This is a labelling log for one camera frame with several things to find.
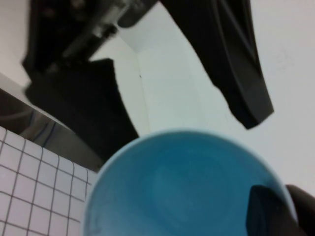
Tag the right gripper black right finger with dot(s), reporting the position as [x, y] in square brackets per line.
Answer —
[306, 214]

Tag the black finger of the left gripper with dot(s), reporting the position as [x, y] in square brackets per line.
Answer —
[88, 105]
[221, 49]

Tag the left gripper black metal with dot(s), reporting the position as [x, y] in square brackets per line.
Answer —
[61, 29]

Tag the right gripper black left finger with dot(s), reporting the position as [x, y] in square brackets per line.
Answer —
[265, 216]

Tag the light blue plastic cup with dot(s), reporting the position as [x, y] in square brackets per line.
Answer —
[172, 184]

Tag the grey white side ledge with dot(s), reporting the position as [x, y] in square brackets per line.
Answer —
[49, 137]

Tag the checkered grid tablecloth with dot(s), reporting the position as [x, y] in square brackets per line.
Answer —
[37, 196]

